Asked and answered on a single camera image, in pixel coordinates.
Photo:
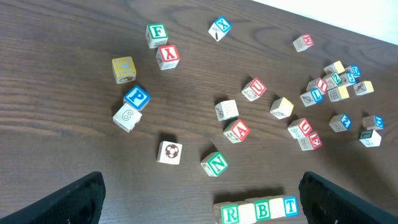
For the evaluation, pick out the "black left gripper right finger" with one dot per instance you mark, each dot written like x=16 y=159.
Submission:
x=325 y=202

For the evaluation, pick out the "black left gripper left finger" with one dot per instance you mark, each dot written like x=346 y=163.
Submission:
x=79 y=202

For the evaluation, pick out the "blue T block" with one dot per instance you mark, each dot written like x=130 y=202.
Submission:
x=290 y=205

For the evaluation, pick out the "green B block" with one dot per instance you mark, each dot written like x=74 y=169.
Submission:
x=261 y=208

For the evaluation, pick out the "yellow o block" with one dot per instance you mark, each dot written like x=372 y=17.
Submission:
x=281 y=108
x=277 y=209
x=247 y=214

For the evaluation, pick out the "green R block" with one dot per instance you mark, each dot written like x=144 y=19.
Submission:
x=226 y=213

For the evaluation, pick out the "red E block lower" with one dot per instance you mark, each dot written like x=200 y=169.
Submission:
x=310 y=142

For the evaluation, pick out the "red e block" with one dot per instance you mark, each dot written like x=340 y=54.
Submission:
x=303 y=43
x=310 y=142

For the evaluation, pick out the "red U block lower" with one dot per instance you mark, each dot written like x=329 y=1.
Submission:
x=300 y=128

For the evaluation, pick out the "red u block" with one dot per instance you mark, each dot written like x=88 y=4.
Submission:
x=254 y=89
x=300 y=128

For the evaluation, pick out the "plain wooden tilted block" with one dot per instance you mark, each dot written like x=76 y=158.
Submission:
x=370 y=138

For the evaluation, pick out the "blue 2 block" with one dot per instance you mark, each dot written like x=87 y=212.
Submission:
x=340 y=123

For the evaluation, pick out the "blue D block right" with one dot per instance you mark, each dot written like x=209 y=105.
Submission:
x=374 y=122

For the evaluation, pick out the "blue d block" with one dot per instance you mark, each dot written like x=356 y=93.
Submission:
x=374 y=122
x=354 y=69

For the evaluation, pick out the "wooden block red edge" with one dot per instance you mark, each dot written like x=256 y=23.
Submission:
x=127 y=117

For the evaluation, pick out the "wooden block flower picture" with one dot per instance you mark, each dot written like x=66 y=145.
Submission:
x=169 y=153

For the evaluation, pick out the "blue L block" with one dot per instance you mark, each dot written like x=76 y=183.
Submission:
x=311 y=97

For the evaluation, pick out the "red A block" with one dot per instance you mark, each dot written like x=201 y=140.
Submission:
x=236 y=131

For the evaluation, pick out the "green N block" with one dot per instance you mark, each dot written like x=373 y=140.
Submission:
x=214 y=164

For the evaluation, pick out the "blue P block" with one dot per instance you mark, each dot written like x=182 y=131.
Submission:
x=137 y=98

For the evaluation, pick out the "red I block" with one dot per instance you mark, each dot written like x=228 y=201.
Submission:
x=319 y=84

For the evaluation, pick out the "green Z block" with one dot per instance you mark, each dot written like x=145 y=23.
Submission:
x=332 y=80

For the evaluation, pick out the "blue 5 block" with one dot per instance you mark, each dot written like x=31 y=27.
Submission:
x=347 y=79

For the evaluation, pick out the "red U block upper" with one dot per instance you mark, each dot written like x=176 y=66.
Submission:
x=254 y=89

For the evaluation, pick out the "wooden block green edge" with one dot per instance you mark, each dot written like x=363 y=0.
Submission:
x=226 y=110

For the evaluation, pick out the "yellow block top right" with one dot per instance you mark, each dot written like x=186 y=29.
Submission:
x=335 y=67

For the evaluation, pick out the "blue D block upper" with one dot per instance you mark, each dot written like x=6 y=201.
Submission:
x=354 y=69

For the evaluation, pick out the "yellow block far left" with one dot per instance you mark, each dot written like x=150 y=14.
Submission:
x=124 y=70

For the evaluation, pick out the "red E block top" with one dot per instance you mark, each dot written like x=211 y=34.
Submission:
x=303 y=43

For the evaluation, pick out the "red Y block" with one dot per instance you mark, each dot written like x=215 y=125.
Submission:
x=167 y=57

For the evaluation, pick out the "green F block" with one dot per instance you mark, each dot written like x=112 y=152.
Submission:
x=156 y=35

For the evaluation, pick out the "blue X block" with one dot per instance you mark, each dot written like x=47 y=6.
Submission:
x=220 y=28

